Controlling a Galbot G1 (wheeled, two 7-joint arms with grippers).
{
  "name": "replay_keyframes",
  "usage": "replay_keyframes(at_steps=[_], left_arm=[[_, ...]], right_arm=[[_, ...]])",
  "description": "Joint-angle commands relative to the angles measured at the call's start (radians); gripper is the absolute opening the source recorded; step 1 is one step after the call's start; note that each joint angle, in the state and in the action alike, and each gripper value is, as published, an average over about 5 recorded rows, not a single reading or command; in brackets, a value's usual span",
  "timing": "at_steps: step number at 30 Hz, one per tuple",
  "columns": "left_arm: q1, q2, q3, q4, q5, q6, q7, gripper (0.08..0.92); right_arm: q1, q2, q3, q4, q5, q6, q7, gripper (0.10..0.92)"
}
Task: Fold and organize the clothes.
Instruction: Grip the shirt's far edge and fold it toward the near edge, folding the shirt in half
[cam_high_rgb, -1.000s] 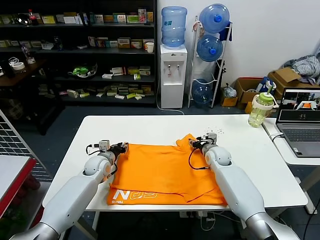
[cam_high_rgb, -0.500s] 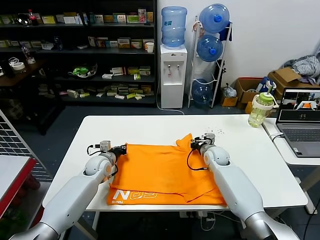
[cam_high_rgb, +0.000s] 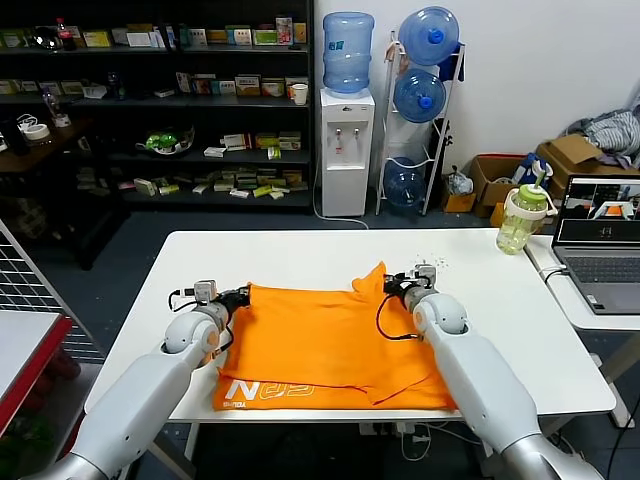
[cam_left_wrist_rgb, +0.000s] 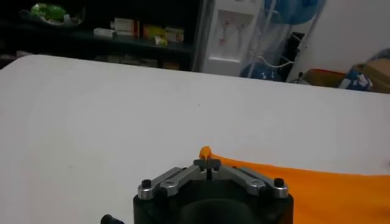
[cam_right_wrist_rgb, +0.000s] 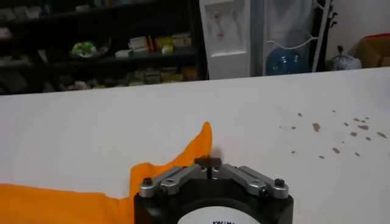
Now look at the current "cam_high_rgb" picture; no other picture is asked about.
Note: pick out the tan cardboard box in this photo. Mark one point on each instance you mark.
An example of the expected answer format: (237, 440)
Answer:
(565, 153)

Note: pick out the clear plastic bottle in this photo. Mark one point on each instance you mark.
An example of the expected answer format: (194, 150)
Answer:
(54, 106)

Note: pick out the flat white box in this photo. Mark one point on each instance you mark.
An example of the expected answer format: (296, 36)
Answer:
(215, 152)

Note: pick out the dark wooden table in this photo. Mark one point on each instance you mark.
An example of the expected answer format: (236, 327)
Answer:
(45, 153)

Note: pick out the black shelving unit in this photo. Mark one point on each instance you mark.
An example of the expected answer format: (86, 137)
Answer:
(150, 102)

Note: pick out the open brown cardboard box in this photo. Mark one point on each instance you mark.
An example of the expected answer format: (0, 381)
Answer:
(487, 173)

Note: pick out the white and red box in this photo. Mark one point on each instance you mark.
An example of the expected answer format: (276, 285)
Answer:
(235, 142)

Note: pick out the black stand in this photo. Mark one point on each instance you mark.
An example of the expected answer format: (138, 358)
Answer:
(448, 143)

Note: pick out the orange t-shirt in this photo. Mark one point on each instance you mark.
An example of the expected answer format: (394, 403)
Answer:
(325, 340)

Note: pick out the yellow product box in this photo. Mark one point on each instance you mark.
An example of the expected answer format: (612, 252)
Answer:
(300, 33)

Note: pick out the white tape roll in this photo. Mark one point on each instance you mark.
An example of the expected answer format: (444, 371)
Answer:
(37, 133)

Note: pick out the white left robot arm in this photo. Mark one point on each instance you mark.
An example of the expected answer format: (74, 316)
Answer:
(150, 390)

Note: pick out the white water dispenser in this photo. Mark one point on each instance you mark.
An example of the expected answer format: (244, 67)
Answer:
(345, 172)

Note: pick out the dark blue bottle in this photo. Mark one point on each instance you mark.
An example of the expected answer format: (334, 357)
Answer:
(115, 87)

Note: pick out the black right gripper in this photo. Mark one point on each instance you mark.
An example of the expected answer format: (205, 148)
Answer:
(400, 286)

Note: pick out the pink product box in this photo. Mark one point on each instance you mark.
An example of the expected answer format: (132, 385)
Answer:
(284, 31)

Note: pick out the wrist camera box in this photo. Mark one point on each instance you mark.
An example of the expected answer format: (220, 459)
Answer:
(205, 291)
(424, 275)

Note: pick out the white side table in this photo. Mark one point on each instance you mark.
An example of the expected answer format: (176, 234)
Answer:
(600, 322)

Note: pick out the green and white box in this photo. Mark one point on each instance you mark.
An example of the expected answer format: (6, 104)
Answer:
(265, 37)

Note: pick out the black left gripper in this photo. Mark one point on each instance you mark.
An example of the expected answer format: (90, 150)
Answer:
(235, 300)

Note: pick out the white power strip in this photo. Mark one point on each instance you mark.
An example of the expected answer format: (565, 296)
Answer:
(385, 428)

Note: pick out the grey plastic bag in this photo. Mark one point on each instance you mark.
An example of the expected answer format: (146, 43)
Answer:
(460, 181)

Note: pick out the white paper cup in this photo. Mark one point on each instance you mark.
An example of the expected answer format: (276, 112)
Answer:
(300, 94)

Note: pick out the cola bottle red cap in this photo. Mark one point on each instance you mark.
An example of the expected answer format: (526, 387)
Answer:
(61, 36)

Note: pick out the red and white cart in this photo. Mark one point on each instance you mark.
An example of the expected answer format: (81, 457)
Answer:
(30, 360)

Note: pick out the scattered small crumbs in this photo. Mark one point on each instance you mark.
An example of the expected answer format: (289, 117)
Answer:
(435, 261)

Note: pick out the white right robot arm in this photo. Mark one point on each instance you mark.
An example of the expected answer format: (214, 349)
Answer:
(475, 380)

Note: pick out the green plastic bag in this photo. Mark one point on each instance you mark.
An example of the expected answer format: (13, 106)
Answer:
(165, 141)

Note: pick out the blue water jug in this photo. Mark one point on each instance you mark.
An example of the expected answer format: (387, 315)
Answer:
(347, 52)
(405, 182)
(427, 37)
(417, 95)

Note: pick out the orange and white box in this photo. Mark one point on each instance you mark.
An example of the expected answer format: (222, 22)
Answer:
(274, 88)

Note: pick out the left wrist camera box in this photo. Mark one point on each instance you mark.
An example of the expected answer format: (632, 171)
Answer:
(205, 291)

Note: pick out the pile of grey clothes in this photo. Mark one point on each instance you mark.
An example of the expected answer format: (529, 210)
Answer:
(607, 128)

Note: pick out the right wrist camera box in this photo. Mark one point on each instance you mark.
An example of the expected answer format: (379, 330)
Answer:
(424, 275)

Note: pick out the grey laptop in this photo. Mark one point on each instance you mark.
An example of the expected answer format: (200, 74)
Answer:
(600, 265)

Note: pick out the blue and white bag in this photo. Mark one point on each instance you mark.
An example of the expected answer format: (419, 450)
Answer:
(527, 171)

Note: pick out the small yellow cardboard box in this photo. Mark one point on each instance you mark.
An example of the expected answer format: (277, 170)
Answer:
(457, 202)

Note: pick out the green lid drinking bottle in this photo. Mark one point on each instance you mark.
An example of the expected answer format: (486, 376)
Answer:
(517, 222)

